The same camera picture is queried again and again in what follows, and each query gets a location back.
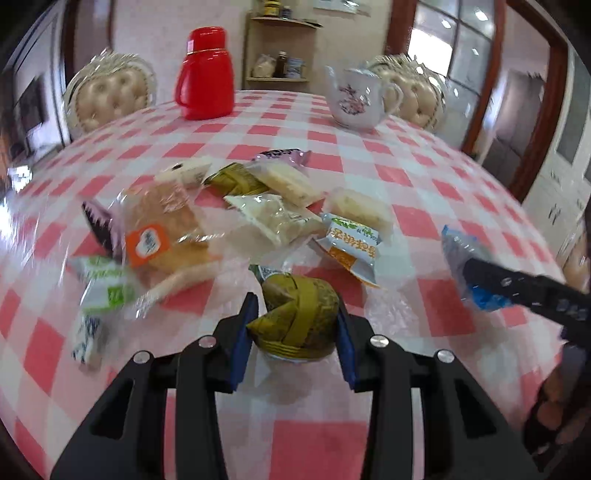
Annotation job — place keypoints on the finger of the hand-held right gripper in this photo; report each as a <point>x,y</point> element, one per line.
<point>517,284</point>

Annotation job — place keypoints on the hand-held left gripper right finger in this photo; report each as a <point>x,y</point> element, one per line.
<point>346,355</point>

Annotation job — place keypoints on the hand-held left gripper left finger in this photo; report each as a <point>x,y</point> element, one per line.
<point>241,350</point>

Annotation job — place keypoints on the blue clear snack packet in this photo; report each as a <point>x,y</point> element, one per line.
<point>466,244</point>

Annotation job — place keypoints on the olive green snack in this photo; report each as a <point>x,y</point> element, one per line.
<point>295,314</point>
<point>235,180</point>

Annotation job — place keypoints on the pink snack packet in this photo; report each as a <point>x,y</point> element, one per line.
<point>99,228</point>

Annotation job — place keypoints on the orange blue label packet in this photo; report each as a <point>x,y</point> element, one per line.
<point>351,249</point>

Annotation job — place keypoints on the white cabinet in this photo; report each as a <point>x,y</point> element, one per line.
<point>563,152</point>

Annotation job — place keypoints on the round bread orange label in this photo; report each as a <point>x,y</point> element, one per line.
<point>166,226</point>

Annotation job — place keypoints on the cream cake clear packet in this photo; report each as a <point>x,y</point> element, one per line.
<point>291,182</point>
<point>358,210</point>
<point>184,173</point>

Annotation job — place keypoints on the green white snack packet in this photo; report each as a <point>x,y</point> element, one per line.
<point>104,286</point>

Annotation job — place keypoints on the small white blue box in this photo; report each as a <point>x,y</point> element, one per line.
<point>87,341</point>

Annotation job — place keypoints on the purple snack packet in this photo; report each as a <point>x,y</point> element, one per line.
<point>281,156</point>

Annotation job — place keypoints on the cream tufted chair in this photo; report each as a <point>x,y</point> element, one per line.
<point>111,99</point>
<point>422,101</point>

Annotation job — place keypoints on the glass panel door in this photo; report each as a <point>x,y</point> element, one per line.
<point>457,55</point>

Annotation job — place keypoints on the white floral teapot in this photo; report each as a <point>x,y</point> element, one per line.
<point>355,99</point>

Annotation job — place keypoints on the red thermos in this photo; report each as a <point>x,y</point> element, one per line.
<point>205,78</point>

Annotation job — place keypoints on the pale food bag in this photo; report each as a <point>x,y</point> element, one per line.
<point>264,67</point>

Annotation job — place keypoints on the tin can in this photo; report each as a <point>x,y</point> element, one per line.
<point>294,68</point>

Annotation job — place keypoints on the dark bottle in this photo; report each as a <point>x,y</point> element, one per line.
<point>281,64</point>

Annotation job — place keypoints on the television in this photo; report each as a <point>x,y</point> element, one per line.
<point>28,104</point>

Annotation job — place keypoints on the yellow jar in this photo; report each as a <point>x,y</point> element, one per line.
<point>272,6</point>

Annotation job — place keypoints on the wooden wall shelf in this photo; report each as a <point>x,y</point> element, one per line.
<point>281,41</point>

